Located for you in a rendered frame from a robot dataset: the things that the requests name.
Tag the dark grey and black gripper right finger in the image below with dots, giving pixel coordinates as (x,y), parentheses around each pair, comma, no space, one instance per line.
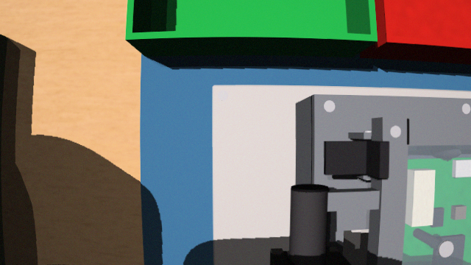
(334,257)

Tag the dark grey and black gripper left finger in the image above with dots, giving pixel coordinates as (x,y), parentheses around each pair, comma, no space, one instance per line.
(279,257)

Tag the red bin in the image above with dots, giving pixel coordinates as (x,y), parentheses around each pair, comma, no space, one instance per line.
(448,20)

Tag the green open-top bin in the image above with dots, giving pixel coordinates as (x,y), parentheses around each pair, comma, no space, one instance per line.
(320,28)

